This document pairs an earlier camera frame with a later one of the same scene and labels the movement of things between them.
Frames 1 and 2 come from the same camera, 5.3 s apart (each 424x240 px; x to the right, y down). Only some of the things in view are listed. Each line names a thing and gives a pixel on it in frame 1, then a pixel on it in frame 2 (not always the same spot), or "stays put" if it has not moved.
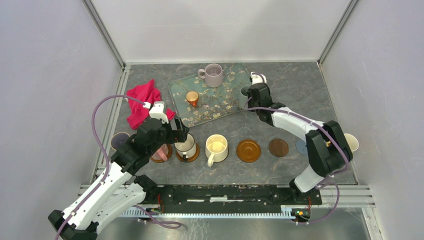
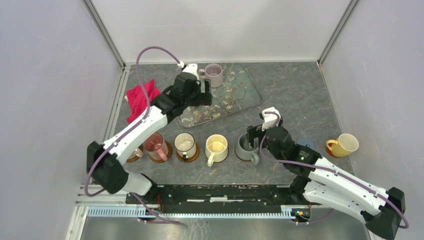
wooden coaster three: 169,155 stays put
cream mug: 216,148 stays put
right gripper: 249,98 -> 254,132
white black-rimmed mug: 187,149 stays put
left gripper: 176,135 -> 203,98
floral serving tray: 197,103 stays put
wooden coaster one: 180,156 stays put
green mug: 243,89 -> 245,153
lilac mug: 213,75 stays put
